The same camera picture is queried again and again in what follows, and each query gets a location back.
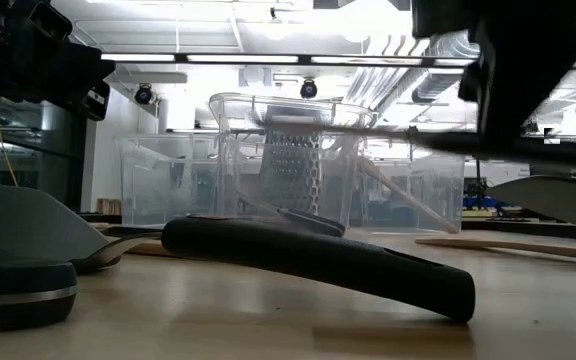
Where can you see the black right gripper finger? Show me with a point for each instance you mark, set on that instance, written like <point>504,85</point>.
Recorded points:
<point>493,136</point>
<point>517,135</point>

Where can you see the wooden spork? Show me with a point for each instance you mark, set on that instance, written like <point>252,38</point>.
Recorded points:
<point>518,246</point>

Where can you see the blue crate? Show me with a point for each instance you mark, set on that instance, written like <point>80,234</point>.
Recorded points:
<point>478,202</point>

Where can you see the clear plastic bin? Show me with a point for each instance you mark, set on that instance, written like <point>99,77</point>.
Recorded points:
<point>233,165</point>
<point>433,190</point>
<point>158,180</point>

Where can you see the black ceiling spotlight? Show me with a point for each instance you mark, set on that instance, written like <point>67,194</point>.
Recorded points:
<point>144,95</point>
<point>308,89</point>

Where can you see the wooden crate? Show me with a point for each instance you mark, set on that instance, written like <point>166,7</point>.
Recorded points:
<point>109,206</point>

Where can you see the overhead light bar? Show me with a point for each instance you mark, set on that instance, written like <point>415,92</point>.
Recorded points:
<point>243,58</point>

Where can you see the pink steel box grater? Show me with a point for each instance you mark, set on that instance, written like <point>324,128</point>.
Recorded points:
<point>290,170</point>

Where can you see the black vertical post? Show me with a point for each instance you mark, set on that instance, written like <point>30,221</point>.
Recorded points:
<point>478,185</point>

